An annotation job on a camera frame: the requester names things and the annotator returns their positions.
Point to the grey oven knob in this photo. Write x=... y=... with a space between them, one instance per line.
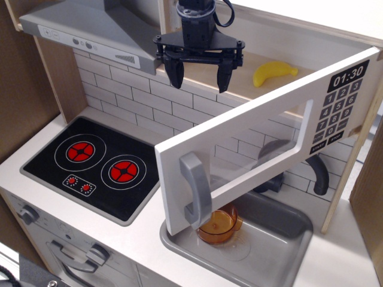
x=28 y=215

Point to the grey toy sink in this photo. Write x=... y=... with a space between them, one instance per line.
x=267 y=250

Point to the dark grey toy faucet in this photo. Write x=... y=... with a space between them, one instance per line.
x=317 y=173

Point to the black toy stovetop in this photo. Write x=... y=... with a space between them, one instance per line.
x=106 y=171

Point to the grey range hood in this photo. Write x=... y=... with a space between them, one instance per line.
x=106 y=29

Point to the white toy microwave door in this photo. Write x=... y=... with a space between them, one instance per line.
x=221 y=159

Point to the yellow toy banana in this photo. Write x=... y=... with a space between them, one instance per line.
x=272 y=69

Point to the orange transparent toy pot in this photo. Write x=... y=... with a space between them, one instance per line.
x=222 y=225

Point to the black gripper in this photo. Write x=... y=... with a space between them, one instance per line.
x=199 y=41

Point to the brown cardboard box right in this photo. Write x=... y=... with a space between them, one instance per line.
x=366 y=201

